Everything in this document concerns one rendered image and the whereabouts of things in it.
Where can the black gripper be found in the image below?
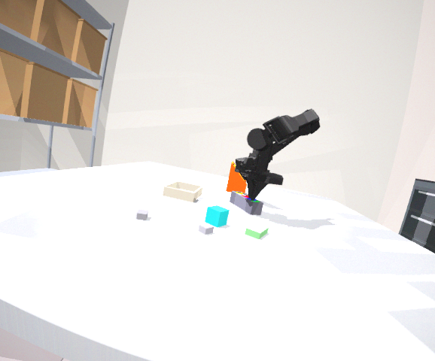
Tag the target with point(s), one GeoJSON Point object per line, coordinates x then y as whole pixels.
{"type": "Point", "coordinates": [257, 180]}

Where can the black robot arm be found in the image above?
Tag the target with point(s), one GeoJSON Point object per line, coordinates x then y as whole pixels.
{"type": "Point", "coordinates": [282, 130]}

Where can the cyan cube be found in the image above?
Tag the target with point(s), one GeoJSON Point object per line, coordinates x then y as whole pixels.
{"type": "Point", "coordinates": [216, 216]}

